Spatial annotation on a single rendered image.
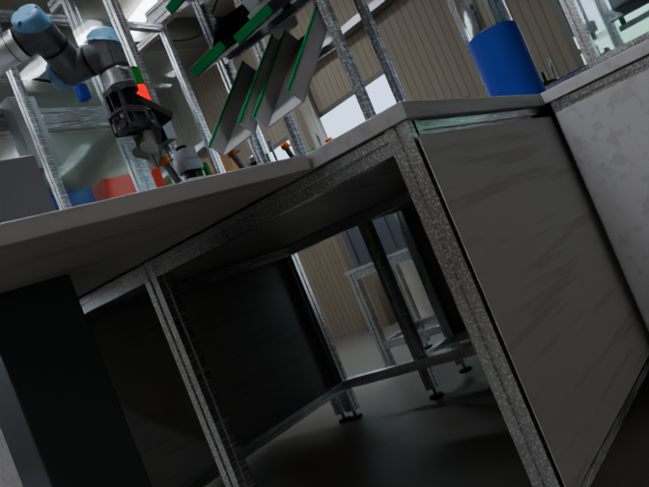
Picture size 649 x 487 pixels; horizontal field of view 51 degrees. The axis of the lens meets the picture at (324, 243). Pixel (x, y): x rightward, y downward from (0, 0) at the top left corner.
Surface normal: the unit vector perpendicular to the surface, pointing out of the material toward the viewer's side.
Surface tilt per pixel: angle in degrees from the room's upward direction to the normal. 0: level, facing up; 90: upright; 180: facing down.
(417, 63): 90
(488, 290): 90
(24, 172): 90
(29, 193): 90
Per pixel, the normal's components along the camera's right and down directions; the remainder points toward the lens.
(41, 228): 0.62, -0.29
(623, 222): -0.56, 0.19
